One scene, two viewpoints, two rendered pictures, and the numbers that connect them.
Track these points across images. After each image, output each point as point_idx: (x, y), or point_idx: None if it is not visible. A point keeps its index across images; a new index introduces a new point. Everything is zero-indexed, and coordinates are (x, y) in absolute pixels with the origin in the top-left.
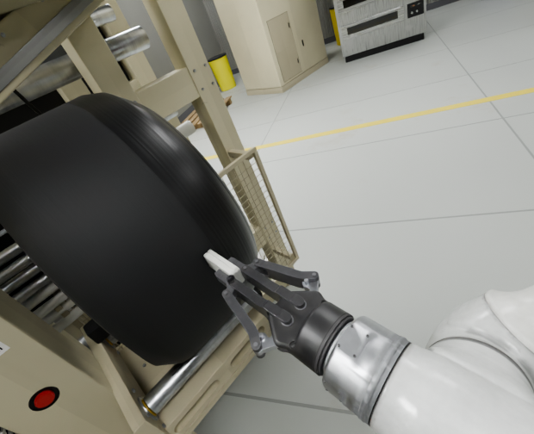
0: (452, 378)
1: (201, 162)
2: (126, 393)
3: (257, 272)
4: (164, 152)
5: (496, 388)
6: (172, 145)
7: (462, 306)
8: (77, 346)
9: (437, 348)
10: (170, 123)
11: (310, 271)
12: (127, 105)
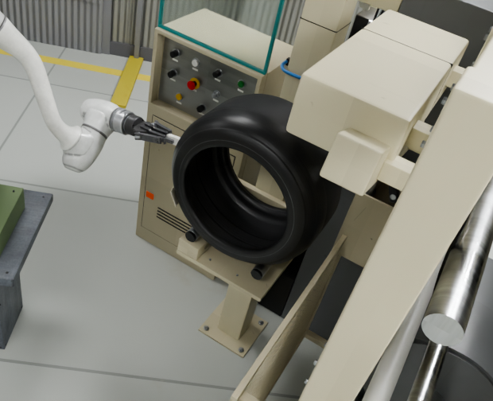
0: (104, 106)
1: (187, 136)
2: (246, 185)
3: (158, 134)
4: (198, 118)
5: (95, 107)
6: (196, 122)
7: (86, 143)
8: None
9: (103, 117)
10: (207, 131)
11: (137, 134)
12: (223, 115)
